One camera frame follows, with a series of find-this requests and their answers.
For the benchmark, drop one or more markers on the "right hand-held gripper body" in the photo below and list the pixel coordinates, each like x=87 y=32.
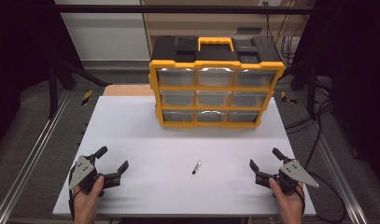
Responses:
x=295 y=174

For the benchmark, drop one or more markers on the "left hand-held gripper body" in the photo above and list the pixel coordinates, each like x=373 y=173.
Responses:
x=81 y=171

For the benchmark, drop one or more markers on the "clear plastic pull-out drawer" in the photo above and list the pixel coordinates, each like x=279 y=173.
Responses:
x=211 y=116

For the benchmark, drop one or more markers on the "yellow and black organizer cabinet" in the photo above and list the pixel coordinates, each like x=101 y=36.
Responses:
x=215 y=64

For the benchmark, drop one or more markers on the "person's right hand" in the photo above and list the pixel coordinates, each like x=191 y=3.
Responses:
x=288 y=207

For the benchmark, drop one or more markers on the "person's left hand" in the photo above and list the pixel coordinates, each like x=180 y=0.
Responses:
x=86 y=205

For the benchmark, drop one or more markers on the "yellow and black hazard tape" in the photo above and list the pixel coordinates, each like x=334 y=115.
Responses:
x=87 y=97
x=285 y=98

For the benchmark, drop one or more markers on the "light wooden board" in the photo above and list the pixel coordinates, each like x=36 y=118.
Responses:
x=128 y=90

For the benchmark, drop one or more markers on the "black metal stand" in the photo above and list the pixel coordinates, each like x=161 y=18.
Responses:
x=311 y=90
x=53 y=90

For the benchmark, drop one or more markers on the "grid of clear drawers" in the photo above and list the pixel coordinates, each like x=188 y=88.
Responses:
x=178 y=77

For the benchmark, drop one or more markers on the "white cabinet panel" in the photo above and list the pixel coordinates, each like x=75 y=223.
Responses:
x=103 y=37

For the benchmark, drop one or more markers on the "dark curtain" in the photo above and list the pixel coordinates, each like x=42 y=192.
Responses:
x=355 y=62
x=19 y=46

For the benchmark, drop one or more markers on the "light wooden cabinet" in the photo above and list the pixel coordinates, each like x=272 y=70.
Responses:
x=209 y=25

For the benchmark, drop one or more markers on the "aluminium frame rail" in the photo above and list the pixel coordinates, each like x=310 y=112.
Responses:
x=32 y=161
x=337 y=161

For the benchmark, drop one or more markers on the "black horizontal frame bar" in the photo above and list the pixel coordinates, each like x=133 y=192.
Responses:
x=116 y=9

